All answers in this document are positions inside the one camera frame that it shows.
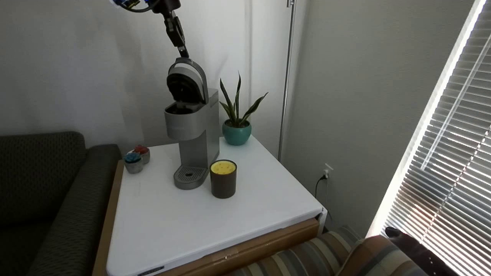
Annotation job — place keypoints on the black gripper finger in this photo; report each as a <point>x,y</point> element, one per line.
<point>172,28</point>
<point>180,33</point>

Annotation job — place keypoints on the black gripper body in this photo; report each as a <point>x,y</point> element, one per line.
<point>166,5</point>

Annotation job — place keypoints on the grey coffee maker lid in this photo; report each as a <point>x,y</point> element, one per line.
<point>186,82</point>

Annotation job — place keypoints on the grey coffee maker body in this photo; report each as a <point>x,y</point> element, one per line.
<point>197,132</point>

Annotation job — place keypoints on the snake plant in teal pot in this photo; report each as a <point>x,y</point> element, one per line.
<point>237,131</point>

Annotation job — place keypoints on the thin grey lamp pole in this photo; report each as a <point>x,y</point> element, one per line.
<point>286,77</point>

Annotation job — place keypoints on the yellow candle in dark jar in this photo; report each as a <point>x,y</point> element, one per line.
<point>223,178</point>

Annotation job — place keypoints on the white table board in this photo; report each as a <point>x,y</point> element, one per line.
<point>205,220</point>

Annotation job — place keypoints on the dark grey sofa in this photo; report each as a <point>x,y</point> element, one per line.
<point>47,205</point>

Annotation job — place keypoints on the brown wooden table base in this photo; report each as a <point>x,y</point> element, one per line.
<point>255,247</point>

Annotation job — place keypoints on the striped sofa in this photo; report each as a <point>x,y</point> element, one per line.
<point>297,258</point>

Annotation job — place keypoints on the striped sofa back cushion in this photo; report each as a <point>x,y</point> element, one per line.
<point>378,258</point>

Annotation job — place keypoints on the white window blinds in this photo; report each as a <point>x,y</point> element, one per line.
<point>450,169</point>

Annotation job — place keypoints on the dark fuzzy cushion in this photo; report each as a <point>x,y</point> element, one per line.
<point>419,254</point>

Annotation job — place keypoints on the white wall outlet with plug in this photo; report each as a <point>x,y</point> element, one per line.
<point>327,171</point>

